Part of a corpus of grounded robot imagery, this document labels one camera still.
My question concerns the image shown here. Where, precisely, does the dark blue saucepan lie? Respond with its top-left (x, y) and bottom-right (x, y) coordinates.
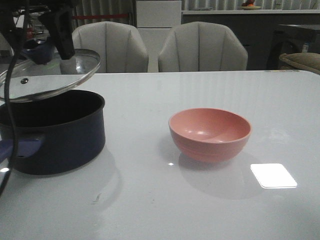
top-left (10, 89), bottom-right (106, 175)

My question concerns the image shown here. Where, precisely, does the red barrier belt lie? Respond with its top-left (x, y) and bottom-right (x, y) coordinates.
top-left (72, 13), bottom-right (131, 20)

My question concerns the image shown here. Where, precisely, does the fruit plate on counter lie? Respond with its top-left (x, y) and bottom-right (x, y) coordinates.
top-left (240, 0), bottom-right (261, 10)

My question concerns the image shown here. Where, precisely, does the tan cushion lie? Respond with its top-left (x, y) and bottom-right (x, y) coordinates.
top-left (279, 52), bottom-right (320, 75)

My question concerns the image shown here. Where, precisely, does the grey upholstered chair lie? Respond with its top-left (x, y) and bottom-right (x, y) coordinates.
top-left (72, 21), bottom-right (149, 73)
top-left (158, 21), bottom-right (248, 72)

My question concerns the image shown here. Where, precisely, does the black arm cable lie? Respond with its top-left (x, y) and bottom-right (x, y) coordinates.
top-left (0, 9), bottom-right (30, 198)

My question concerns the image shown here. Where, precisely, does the glass lid with blue knob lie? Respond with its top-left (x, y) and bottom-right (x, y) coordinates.
top-left (0, 38), bottom-right (101, 103)

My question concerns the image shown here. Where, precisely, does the white drawer cabinet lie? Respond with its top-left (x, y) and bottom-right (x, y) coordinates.
top-left (136, 0), bottom-right (182, 55)

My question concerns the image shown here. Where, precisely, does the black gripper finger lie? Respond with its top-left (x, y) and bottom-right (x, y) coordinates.
top-left (0, 9), bottom-right (24, 52)
top-left (41, 7), bottom-right (75, 60)

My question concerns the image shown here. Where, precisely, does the dark sideboard counter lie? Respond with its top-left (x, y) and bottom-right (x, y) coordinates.
top-left (181, 9), bottom-right (320, 70)

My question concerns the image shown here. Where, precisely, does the pink plastic bowl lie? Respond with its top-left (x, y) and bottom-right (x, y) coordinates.
top-left (168, 108), bottom-right (252, 163)

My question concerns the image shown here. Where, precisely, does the left grey upholstered chair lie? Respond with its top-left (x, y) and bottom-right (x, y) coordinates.
top-left (72, 21), bottom-right (149, 73)

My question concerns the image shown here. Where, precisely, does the right grey upholstered chair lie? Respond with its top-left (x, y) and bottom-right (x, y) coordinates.
top-left (158, 21), bottom-right (248, 72)

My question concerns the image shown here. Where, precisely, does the black side table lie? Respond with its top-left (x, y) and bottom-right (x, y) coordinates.
top-left (266, 24), bottom-right (320, 70)

